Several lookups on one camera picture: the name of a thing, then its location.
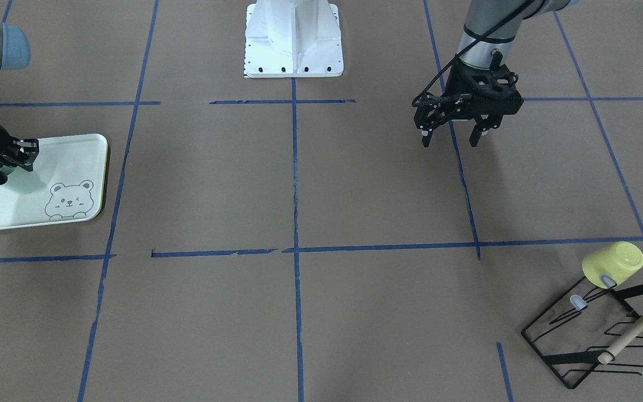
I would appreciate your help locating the cream bear tray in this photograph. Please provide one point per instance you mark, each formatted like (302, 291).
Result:
(72, 170)

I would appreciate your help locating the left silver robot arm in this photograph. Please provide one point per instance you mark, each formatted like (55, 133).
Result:
(491, 27)

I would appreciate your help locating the black wire cup rack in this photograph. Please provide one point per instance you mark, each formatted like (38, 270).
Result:
(573, 334)

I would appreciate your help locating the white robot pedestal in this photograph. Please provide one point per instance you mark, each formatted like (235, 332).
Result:
(293, 39)

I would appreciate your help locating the pale green plastic cup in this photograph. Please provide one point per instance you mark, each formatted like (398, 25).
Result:
(21, 181)

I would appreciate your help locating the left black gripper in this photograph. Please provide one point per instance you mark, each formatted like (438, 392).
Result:
(454, 82)

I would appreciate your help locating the yellow plastic cup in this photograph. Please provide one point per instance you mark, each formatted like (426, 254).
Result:
(619, 261)

